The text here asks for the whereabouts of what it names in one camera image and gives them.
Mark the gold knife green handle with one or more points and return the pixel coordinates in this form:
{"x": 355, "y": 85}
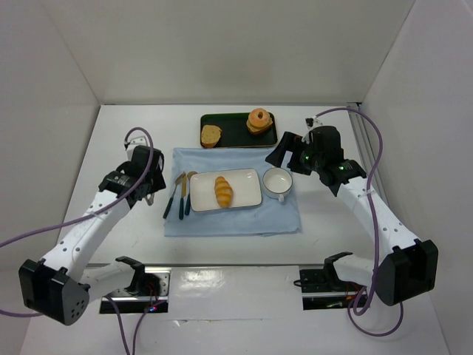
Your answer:
{"x": 183, "y": 195}

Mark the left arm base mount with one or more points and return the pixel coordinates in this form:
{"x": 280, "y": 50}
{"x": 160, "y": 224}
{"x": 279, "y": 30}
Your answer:
{"x": 152, "y": 295}

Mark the gold spoon green handle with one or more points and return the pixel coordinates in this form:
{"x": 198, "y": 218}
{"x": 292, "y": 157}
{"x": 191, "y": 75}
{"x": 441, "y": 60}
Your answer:
{"x": 188, "y": 199}

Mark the sliced brown bread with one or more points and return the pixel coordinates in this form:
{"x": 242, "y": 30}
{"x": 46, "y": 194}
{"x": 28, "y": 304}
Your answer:
{"x": 210, "y": 136}

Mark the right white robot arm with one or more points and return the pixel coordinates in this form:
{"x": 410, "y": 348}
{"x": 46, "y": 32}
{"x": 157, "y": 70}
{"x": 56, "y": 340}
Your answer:
{"x": 403, "y": 266}

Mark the gold fork green handle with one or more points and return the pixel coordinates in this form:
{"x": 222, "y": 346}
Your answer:
{"x": 171, "y": 199}

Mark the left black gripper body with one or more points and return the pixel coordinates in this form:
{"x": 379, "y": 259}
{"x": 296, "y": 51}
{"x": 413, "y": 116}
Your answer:
{"x": 154, "y": 181}

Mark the dark green tray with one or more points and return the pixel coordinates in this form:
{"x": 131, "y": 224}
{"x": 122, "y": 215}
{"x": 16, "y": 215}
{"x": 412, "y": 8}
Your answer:
{"x": 234, "y": 132}

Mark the striped bread roll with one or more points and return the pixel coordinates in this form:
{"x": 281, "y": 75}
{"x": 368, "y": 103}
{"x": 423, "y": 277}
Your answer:
{"x": 223, "y": 192}

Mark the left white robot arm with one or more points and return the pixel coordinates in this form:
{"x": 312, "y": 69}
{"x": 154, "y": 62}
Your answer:
{"x": 60, "y": 285}

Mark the bagel sandwich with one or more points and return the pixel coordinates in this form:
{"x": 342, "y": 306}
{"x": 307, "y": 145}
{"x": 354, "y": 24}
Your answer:
{"x": 259, "y": 121}

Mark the white bowl with handle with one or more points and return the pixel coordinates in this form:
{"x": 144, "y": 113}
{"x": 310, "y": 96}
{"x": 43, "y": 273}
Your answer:
{"x": 277, "y": 183}

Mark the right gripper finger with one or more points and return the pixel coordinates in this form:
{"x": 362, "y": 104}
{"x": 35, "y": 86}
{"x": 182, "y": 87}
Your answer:
{"x": 288, "y": 143}
{"x": 301, "y": 163}

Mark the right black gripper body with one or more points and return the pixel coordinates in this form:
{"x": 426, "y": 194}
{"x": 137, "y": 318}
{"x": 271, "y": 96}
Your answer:
{"x": 293, "y": 152}

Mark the white rectangular plate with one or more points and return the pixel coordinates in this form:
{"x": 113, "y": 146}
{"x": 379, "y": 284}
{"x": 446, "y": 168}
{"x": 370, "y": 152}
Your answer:
{"x": 244, "y": 182}

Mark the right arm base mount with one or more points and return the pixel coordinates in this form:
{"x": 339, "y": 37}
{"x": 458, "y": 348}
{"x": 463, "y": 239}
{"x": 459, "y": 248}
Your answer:
{"x": 321, "y": 293}

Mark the aluminium rail right side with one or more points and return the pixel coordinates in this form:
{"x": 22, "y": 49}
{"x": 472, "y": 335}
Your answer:
{"x": 367, "y": 144}

